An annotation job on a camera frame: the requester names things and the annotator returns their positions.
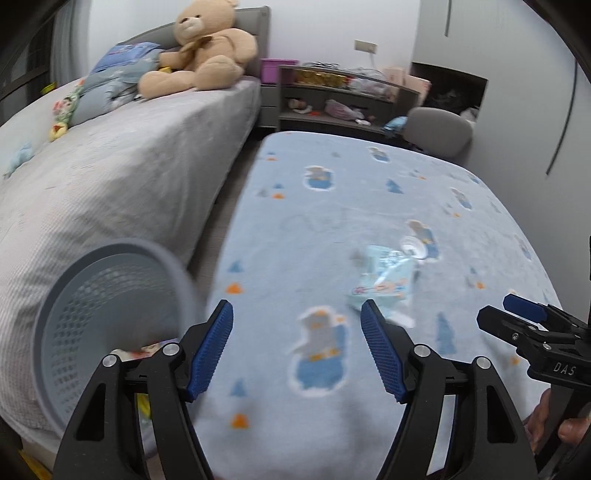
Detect white round plastic lid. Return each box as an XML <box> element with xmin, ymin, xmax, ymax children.
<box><xmin>400</xmin><ymin>236</ymin><xmax>429</xmax><ymax>261</ymax></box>

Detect light blue wet-wipes packet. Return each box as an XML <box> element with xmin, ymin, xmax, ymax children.
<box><xmin>346</xmin><ymin>245</ymin><xmax>417</xmax><ymax>329</ymax></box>

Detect grey perforated trash basket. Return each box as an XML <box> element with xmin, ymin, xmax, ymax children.
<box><xmin>32</xmin><ymin>239</ymin><xmax>205</xmax><ymax>436</ymax></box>

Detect person's right hand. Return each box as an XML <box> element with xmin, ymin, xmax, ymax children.
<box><xmin>524</xmin><ymin>387</ymin><xmax>591</xmax><ymax>455</ymax></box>

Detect grey round chair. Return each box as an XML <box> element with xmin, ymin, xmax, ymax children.
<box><xmin>403</xmin><ymin>107</ymin><xmax>474</xmax><ymax>160</ymax></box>

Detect bed with grey checked cover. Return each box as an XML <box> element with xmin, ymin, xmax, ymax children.
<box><xmin>0</xmin><ymin>6</ymin><xmax>271</xmax><ymax>434</ymax></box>

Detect pink plastic bag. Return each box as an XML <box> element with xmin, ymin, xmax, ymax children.
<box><xmin>325</xmin><ymin>99</ymin><xmax>365</xmax><ymax>121</ymax></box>

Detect small light blue plush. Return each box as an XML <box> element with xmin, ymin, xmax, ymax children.
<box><xmin>4</xmin><ymin>143</ymin><xmax>34</xmax><ymax>178</ymax></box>

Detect grey low shelf unit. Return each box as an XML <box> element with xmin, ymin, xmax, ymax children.
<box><xmin>276</xmin><ymin>66</ymin><xmax>420</xmax><ymax>143</ymax></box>

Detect gold foil packages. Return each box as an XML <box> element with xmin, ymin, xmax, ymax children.
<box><xmin>294</xmin><ymin>69</ymin><xmax>349</xmax><ymax>89</ymax></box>

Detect grey nightstand drawers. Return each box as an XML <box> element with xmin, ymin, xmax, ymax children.
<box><xmin>257</xmin><ymin>84</ymin><xmax>280</xmax><ymax>130</ymax></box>

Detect small green yellow doll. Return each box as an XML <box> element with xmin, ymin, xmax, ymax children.
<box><xmin>49</xmin><ymin>80</ymin><xmax>84</xmax><ymax>142</ymax></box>

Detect light blue folded quilt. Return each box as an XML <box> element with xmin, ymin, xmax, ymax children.
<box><xmin>69</xmin><ymin>49</ymin><xmax>162</xmax><ymax>126</ymax></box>

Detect purple storage box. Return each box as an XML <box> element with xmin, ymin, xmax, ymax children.
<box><xmin>260</xmin><ymin>58</ymin><xmax>298</xmax><ymax>85</ymax></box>

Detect blue patterned pillow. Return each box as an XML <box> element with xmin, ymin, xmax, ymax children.
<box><xmin>91</xmin><ymin>42</ymin><xmax>161</xmax><ymax>73</ymax></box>

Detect large tan teddy bear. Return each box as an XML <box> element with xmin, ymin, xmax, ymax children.
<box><xmin>138</xmin><ymin>0</ymin><xmax>257</xmax><ymax>99</ymax></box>

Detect wall power socket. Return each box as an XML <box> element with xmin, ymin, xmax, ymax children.
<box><xmin>353</xmin><ymin>40</ymin><xmax>378</xmax><ymax>55</ymax></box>

